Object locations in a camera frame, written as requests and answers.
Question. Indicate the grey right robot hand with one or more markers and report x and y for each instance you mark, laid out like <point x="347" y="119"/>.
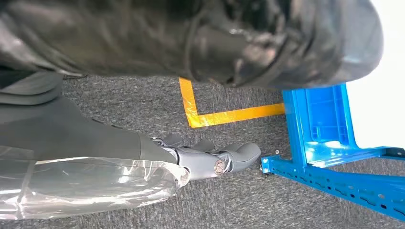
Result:
<point x="79" y="142"/>

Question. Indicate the blue metal shelf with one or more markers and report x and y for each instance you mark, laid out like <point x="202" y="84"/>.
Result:
<point x="348" y="186"/>

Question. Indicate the yellow floor tape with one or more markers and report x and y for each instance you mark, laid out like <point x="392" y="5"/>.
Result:
<point x="221" y="117"/>

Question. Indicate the blue plastic crate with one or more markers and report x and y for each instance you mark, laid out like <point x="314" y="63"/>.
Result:
<point x="326" y="120"/>

